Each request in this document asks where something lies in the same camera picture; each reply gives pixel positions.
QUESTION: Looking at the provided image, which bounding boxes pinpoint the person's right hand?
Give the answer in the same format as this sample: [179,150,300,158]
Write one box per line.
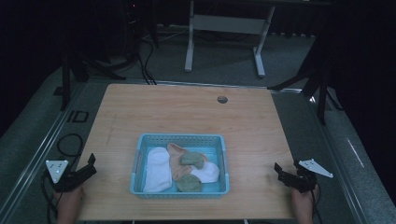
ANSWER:
[290,184,319,217]

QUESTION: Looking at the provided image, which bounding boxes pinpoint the long white sock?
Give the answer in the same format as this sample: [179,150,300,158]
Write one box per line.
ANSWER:
[142,147,173,193]

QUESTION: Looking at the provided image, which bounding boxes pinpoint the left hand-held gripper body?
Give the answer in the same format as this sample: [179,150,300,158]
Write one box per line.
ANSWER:
[45,159,84,193]

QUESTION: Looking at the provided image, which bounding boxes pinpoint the black metal stand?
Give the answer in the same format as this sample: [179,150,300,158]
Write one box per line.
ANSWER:
[266,18,345,126]
[59,52,127,112]

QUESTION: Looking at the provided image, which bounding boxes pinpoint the person's left hand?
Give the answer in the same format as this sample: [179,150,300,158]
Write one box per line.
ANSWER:
[53,185,85,216]

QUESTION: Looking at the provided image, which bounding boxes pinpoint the grey-green stone lower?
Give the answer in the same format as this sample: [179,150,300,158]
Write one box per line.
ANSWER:
[176,174,204,193]

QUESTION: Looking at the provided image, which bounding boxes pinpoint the beige sock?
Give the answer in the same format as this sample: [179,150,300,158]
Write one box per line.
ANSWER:
[166,142,208,183]

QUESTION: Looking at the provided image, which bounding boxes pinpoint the grey-green stone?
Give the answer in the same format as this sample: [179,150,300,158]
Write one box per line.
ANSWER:
[176,174,204,193]
[179,151,205,171]

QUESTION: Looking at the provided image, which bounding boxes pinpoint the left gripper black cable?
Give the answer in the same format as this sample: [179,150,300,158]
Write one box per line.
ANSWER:
[40,172,61,224]

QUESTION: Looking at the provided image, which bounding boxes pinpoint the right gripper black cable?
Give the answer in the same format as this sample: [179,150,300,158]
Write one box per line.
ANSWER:
[311,186,323,224]

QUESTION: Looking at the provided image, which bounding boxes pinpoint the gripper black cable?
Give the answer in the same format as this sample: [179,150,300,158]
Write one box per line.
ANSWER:
[40,172,61,224]
[311,186,323,224]

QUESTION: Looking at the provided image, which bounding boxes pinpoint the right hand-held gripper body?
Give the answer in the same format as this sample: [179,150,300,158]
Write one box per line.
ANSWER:
[291,159,334,194]

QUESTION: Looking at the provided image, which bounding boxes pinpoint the blue plastic basket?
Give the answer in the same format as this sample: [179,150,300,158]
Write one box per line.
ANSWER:
[129,133,231,200]

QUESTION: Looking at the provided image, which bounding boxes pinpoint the black floor cables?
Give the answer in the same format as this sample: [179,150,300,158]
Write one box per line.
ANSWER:
[135,38,158,86]

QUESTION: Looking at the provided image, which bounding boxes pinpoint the white desk frame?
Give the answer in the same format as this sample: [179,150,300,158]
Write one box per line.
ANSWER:
[184,0,276,79]

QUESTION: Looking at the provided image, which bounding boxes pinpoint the black looped floor cable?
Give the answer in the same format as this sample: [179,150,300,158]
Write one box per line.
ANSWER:
[56,133,85,159]

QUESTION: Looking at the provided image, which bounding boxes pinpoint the short white sock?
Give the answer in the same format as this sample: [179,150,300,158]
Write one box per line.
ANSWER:
[190,161,220,184]

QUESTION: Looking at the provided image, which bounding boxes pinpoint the grey-green stone upper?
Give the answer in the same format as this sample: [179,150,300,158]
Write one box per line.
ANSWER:
[179,151,205,171]

